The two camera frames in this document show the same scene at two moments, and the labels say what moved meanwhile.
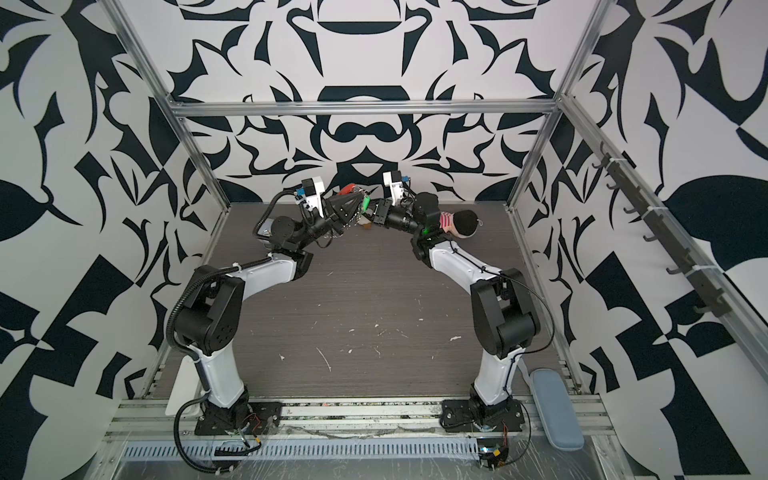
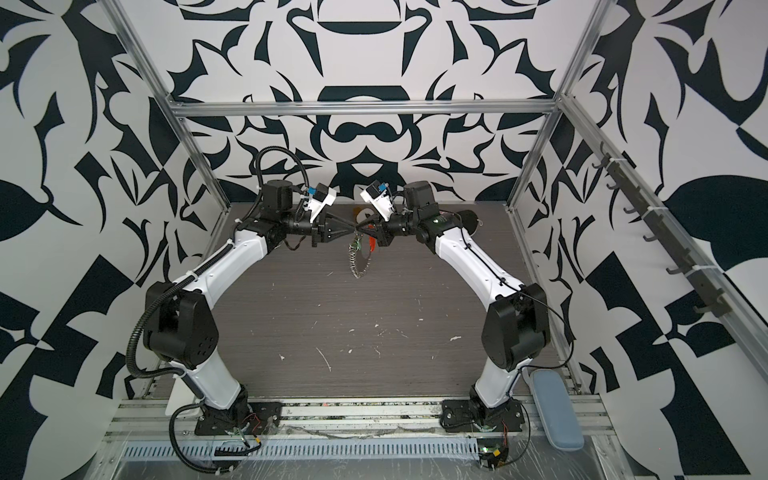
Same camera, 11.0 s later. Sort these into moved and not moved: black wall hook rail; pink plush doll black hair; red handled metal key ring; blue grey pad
Moved: red handled metal key ring
Not moved: black wall hook rail; blue grey pad; pink plush doll black hair
